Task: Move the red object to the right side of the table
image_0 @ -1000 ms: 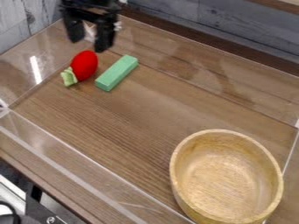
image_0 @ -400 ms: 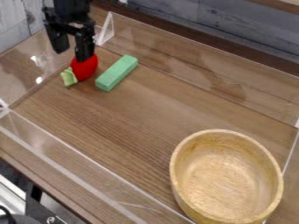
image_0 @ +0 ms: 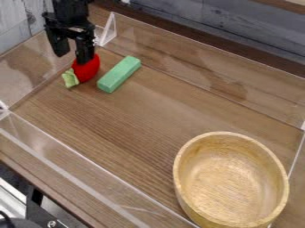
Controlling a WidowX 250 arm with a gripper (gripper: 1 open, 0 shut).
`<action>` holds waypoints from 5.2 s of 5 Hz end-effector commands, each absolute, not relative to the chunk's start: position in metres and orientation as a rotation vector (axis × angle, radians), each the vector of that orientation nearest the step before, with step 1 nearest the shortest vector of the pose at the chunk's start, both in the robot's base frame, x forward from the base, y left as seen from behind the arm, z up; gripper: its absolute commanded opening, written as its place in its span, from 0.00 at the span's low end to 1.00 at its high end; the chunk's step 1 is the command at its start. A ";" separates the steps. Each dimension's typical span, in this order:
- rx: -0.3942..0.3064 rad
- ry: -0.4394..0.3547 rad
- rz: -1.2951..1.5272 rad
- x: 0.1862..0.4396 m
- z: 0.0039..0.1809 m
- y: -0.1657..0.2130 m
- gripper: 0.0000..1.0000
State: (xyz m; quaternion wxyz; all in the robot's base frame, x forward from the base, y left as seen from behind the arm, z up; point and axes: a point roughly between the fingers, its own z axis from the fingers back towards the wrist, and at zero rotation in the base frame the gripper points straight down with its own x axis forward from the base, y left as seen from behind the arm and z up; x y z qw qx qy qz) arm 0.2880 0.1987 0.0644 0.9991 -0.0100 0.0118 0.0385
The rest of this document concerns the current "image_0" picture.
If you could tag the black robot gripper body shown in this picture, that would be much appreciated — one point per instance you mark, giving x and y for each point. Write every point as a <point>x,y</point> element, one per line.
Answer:
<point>69,22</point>

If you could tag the clear acrylic enclosure wall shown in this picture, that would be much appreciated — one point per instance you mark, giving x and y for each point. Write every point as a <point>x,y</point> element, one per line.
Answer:
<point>98,150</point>

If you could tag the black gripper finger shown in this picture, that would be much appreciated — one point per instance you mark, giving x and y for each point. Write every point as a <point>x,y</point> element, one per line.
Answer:
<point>85,47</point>
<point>58,41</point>

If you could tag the red plush strawberry toy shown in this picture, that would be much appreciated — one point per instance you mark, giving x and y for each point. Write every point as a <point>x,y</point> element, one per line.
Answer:
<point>81,72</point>

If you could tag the light wooden bowl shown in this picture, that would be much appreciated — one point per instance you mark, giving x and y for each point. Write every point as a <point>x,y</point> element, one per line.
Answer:
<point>230,181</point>

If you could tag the green rectangular block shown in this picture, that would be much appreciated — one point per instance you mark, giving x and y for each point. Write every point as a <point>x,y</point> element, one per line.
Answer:
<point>118,74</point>

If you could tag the black metal table mount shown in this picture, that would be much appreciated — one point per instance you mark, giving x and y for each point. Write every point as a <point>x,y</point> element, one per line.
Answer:
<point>46,213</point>

